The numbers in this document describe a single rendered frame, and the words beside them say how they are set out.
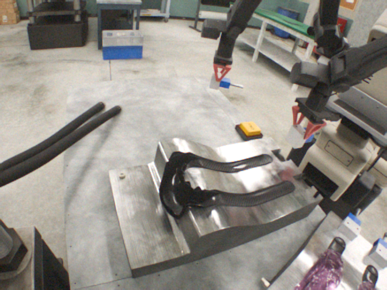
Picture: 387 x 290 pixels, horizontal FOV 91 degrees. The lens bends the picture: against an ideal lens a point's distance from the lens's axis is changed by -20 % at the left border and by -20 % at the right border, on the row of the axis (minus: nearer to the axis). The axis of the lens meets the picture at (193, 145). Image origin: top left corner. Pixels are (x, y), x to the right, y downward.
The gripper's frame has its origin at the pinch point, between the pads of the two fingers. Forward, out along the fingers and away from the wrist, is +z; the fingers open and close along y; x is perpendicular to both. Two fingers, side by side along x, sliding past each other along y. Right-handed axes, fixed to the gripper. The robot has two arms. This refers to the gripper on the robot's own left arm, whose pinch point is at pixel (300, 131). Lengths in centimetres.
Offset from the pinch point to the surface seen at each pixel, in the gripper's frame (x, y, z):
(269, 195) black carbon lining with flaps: -19.3, 13.4, 7.4
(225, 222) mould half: -36.6, 19.2, 2.2
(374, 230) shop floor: 134, 32, 94
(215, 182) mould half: -33.5, 8.8, 3.4
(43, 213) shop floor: -100, -56, 97
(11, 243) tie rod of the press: -79, 9, 13
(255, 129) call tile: -2.2, -16.6, 11.7
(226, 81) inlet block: -8.7, -33.8, 1.1
